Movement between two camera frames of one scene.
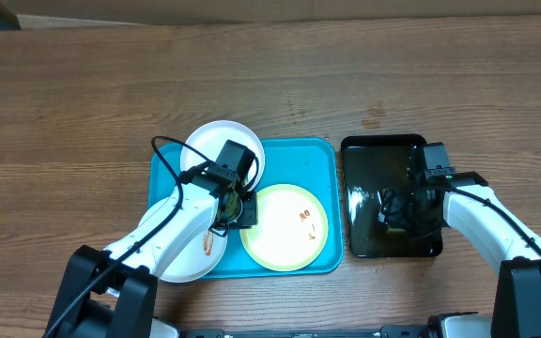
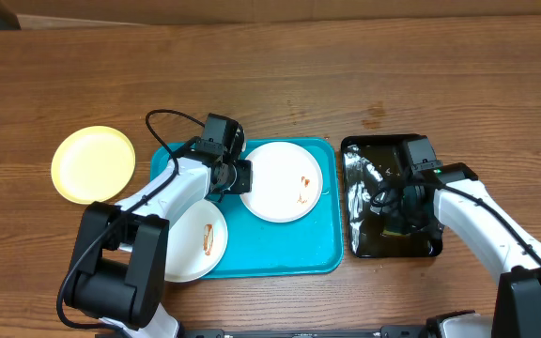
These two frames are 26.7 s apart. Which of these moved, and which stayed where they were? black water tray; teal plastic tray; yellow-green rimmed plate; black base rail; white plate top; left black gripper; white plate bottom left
Moved: yellow-green rimmed plate; left black gripper; white plate top
Stayed: black base rail; teal plastic tray; white plate bottom left; black water tray
